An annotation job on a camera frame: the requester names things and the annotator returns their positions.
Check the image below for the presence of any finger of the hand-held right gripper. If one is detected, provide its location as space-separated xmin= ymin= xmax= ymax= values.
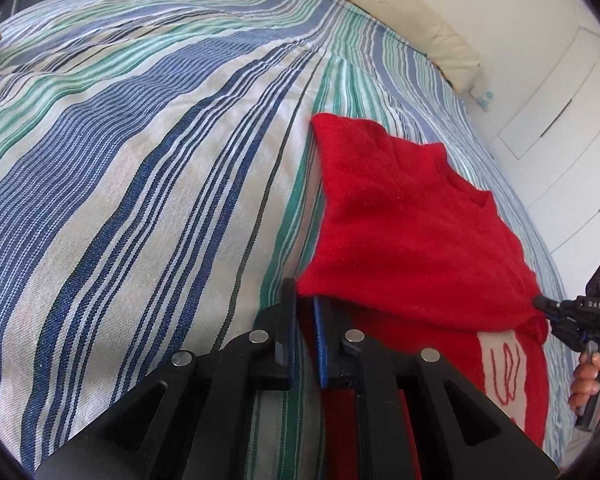
xmin=531 ymin=295 xmax=578 ymax=313
xmin=544 ymin=311 xmax=583 ymax=336

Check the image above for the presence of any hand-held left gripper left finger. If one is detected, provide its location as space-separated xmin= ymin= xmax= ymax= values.
xmin=32 ymin=277 xmax=298 ymax=480

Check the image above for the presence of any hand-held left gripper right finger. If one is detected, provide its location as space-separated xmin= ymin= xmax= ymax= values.
xmin=312 ymin=297 xmax=561 ymax=480

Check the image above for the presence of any red sweater with white animal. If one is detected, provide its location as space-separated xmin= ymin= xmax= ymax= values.
xmin=295 ymin=112 xmax=551 ymax=480

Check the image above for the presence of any person's right hand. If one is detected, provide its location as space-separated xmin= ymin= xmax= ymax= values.
xmin=569 ymin=352 xmax=600 ymax=417

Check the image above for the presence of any white wardrobe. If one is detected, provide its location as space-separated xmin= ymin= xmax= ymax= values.
xmin=480 ymin=0 xmax=600 ymax=291

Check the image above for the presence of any striped bedspread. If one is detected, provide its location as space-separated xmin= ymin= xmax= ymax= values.
xmin=0 ymin=0 xmax=571 ymax=480

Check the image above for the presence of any cream headboard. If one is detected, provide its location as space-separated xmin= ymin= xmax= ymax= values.
xmin=275 ymin=0 xmax=482 ymax=93

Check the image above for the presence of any wall socket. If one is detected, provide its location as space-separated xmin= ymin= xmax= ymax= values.
xmin=472 ymin=87 xmax=496 ymax=111

